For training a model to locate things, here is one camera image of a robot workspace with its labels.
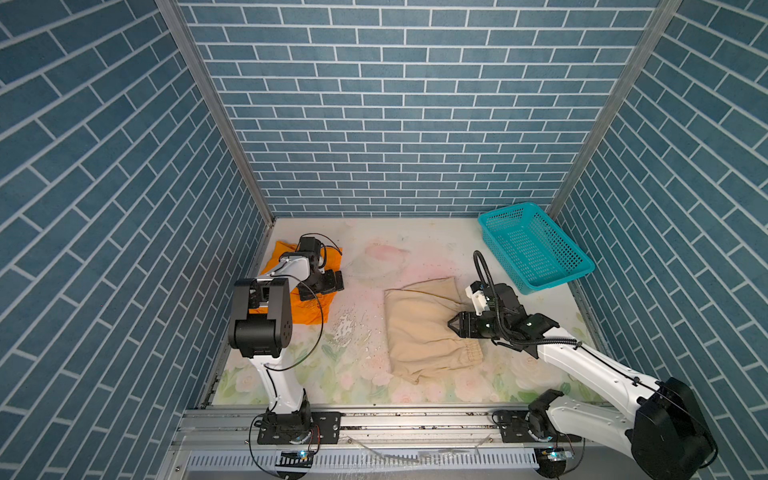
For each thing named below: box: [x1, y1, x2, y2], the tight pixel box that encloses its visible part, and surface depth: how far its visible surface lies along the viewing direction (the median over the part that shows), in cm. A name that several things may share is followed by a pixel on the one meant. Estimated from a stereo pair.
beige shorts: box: [384, 277, 484, 385], surface depth 88 cm
